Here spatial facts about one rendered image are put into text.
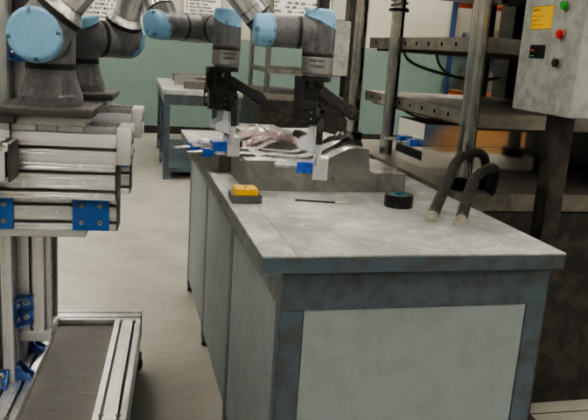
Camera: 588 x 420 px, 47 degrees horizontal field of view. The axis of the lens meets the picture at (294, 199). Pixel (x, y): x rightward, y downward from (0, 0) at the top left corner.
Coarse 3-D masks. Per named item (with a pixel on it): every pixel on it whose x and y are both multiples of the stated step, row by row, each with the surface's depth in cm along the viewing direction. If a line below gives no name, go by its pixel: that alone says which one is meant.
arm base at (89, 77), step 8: (80, 64) 206; (88, 64) 207; (96, 64) 210; (80, 72) 206; (88, 72) 207; (96, 72) 210; (80, 80) 206; (88, 80) 207; (96, 80) 210; (80, 88) 206; (88, 88) 207; (96, 88) 209; (104, 88) 214
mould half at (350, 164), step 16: (352, 144) 207; (240, 160) 203; (256, 160) 195; (272, 160) 196; (288, 160) 201; (336, 160) 200; (352, 160) 202; (368, 160) 203; (240, 176) 203; (256, 176) 196; (272, 176) 197; (288, 176) 198; (304, 176) 199; (336, 176) 202; (352, 176) 203; (368, 176) 204; (384, 176) 205; (400, 176) 207
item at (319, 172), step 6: (324, 156) 166; (276, 162) 166; (300, 162) 164; (306, 162) 164; (312, 162) 164; (318, 162) 163; (324, 162) 163; (300, 168) 164; (306, 168) 164; (312, 168) 163; (318, 168) 163; (324, 168) 163; (312, 174) 164; (318, 174) 164; (324, 174) 163
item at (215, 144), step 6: (234, 138) 188; (240, 138) 189; (192, 144) 187; (198, 144) 187; (204, 144) 188; (210, 144) 188; (216, 144) 187; (222, 144) 188; (234, 144) 189; (216, 150) 188; (222, 150) 188; (228, 150) 188; (234, 150) 189; (228, 156) 189; (234, 156) 189
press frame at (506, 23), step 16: (512, 16) 340; (512, 32) 339; (496, 64) 353; (512, 64) 343; (496, 80) 353; (512, 80) 345; (496, 96) 353; (512, 96) 347; (576, 144) 300; (576, 160) 300
